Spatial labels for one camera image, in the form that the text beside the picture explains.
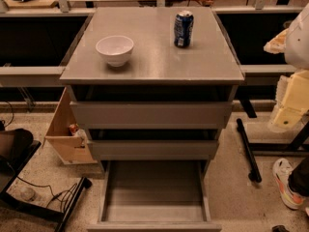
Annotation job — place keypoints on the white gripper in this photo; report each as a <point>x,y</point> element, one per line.
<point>297,43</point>

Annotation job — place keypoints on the blue pepsi can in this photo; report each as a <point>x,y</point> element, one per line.
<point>183,27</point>

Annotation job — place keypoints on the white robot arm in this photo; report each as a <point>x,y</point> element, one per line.
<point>296,51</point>

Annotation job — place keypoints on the grey drawer cabinet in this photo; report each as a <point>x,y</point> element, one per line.
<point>157,70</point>

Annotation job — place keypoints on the grey open bottom drawer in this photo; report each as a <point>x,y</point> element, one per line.
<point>154,196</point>

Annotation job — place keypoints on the grey middle drawer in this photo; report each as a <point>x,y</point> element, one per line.
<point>153,149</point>

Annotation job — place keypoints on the grey top drawer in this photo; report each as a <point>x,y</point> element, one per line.
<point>151,115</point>

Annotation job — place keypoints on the white orange sneaker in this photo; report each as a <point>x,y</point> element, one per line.
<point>281,171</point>

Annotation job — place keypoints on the black table leg foot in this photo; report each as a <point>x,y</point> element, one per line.
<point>254,174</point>

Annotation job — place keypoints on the black trouser leg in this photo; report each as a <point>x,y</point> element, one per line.
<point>299,178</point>

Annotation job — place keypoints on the white ceramic bowl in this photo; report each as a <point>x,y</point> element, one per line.
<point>115,50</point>

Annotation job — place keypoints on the red snack packet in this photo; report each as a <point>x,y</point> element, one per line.
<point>73,128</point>

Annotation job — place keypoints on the grey metal railing frame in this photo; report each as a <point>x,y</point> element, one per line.
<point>40,75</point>

